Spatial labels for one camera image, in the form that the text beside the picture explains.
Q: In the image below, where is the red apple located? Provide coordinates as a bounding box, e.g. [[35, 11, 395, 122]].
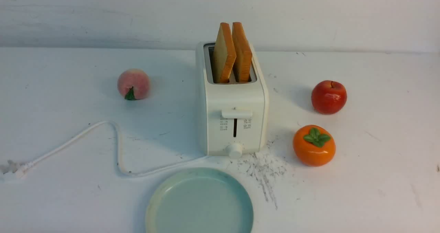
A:
[[311, 80, 348, 114]]

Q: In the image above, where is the white two-slot toaster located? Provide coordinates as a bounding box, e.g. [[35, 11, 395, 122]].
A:
[[196, 42, 269, 158]]

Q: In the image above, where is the pink peach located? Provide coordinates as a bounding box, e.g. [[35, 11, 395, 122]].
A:
[[117, 69, 151, 100]]

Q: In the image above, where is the light green plate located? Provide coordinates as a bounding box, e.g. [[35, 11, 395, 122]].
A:
[[145, 167, 254, 233]]

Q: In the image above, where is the orange persimmon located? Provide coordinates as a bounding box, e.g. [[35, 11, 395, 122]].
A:
[[292, 125, 336, 167]]

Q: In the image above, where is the toast slice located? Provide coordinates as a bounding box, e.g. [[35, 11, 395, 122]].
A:
[[211, 23, 237, 83], [232, 22, 252, 83]]

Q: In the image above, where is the white power cord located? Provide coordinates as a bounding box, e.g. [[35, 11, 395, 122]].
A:
[[0, 121, 209, 182]]

